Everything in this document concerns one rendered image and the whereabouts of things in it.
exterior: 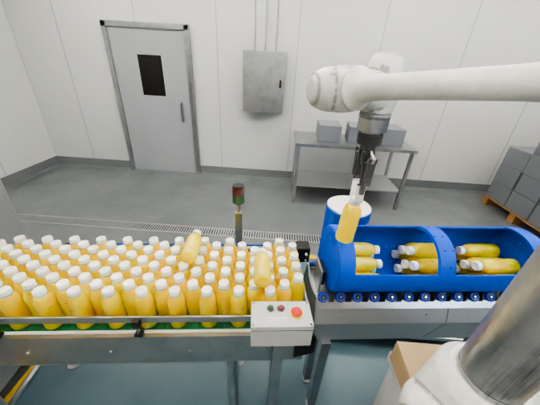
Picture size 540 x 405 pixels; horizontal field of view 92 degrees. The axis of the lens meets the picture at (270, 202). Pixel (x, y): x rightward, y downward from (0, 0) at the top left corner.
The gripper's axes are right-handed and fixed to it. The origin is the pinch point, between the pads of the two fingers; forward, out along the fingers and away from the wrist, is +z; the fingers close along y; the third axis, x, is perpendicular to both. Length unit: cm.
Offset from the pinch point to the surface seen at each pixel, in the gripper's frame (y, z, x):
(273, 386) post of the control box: -23, 75, 26
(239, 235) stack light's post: 41, 49, 44
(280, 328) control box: -27, 36, 26
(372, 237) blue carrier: 21.1, 34.6, -21.9
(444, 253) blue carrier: -1.8, 25.4, -39.8
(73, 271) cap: -1, 37, 105
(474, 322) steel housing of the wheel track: -6, 61, -65
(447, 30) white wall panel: 327, -87, -218
